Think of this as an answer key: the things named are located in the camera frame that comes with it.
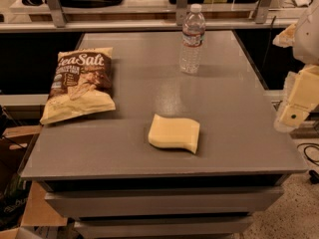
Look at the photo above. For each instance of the sea salt chips bag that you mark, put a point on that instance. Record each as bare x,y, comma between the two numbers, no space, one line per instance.
82,85

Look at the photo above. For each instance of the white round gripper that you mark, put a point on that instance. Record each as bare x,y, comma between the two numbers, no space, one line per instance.
307,39

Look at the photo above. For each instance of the yellow sponge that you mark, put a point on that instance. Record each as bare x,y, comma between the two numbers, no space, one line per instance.
174,133

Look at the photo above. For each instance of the brown cardboard box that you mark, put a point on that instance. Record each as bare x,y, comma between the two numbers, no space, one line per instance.
24,212

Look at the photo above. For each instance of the grey drawer cabinet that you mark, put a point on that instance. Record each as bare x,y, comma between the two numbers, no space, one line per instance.
102,171

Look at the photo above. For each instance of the clear plastic water bottle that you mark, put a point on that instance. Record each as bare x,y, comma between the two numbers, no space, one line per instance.
193,30

